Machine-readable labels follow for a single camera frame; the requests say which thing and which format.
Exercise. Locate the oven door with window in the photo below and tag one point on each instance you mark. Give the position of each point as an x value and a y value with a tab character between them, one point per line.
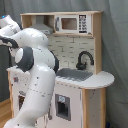
21	98

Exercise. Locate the grey range hood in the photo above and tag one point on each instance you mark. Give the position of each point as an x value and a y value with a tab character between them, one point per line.
43	28

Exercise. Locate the left red oven knob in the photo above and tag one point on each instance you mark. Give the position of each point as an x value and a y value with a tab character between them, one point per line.
15	80

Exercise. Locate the white microwave door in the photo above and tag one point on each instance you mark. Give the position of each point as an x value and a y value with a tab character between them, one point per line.
73	24

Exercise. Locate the wooden toy kitchen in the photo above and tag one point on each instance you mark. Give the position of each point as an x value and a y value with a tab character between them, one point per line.
88	97

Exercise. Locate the grey cupboard door handle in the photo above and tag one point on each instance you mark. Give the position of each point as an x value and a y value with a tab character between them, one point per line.
49	114

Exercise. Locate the grey toy sink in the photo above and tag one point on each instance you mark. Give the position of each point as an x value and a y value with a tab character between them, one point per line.
73	74

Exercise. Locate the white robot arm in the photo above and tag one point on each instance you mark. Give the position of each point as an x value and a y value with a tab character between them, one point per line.
29	46

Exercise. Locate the grey ice dispenser panel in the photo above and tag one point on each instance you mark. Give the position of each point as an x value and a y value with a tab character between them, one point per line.
62	105

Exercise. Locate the black toy faucet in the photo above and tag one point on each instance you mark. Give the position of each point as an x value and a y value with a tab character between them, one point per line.
82	63

